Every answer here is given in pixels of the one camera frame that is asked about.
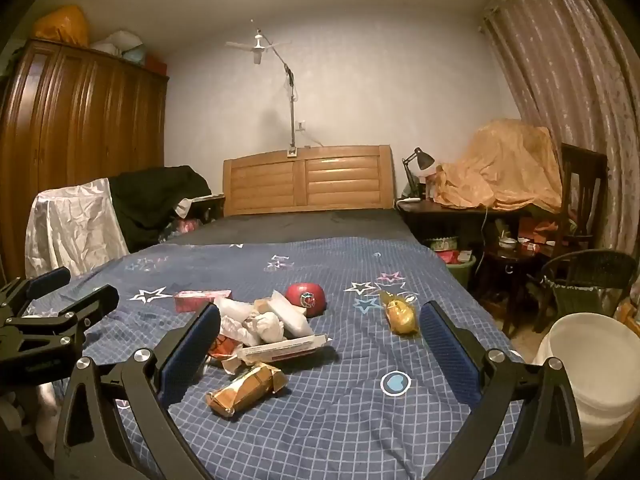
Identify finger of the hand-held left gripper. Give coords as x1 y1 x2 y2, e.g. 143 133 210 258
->
22 284 120 342
0 266 72 313

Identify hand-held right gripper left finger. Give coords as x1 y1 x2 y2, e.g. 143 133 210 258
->
54 302 222 480

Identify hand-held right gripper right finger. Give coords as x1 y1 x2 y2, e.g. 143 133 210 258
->
419 301 586 480

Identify orange wrapper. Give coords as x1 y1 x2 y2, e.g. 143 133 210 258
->
207 335 246 361

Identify pink cardboard box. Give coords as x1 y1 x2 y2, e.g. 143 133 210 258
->
173 289 233 314

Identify white paper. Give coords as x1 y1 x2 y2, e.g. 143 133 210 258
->
245 311 286 347

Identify white red box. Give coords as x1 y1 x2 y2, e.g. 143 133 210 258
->
237 332 333 363

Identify white pillow packet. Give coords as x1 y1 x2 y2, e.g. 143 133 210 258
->
267 290 316 338

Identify red round apple-like object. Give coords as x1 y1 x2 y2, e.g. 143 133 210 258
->
286 282 327 318

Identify white plastic bucket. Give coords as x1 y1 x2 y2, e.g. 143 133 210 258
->
532 312 640 456

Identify person's left forearm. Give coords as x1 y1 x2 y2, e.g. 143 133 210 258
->
15 382 63 461

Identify shiny silver cloth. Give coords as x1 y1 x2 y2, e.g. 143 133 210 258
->
25 177 131 278

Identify gold foil wrapper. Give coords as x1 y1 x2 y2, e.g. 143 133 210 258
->
378 290 420 337

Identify green plastic bin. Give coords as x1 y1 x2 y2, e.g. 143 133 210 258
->
430 237 477 291

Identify dark round side table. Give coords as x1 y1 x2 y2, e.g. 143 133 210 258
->
475 245 546 336

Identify black jacket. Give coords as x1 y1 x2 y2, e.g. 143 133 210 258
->
109 165 213 253

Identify blue star printed blanket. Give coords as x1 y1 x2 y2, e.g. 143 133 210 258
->
30 237 526 480

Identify dark wooden desk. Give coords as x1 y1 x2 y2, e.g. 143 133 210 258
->
395 197 566 261

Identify pile of red boxes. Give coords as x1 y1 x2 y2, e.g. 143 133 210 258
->
517 220 558 256

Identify brown wooden wardrobe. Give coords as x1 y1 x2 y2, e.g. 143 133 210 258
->
0 37 170 281

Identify grey mattress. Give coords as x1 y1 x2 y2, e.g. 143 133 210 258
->
167 209 421 246

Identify dark wicker chair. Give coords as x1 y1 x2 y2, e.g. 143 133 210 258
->
537 249 638 333

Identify orange cloth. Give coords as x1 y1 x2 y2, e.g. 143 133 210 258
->
432 119 563 213

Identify black desk lamp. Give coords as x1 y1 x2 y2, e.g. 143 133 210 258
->
401 147 436 196

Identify light wooden headboard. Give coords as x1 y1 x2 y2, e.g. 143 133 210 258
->
222 145 396 217

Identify dark wooden chair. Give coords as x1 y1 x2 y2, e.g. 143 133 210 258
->
557 142 608 251

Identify white plastic bag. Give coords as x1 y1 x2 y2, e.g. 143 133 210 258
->
92 31 147 65

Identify orange plastic bag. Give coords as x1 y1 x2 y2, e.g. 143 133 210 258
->
32 5 91 48

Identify patterned beige curtain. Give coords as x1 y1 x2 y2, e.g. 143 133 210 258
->
480 0 640 311

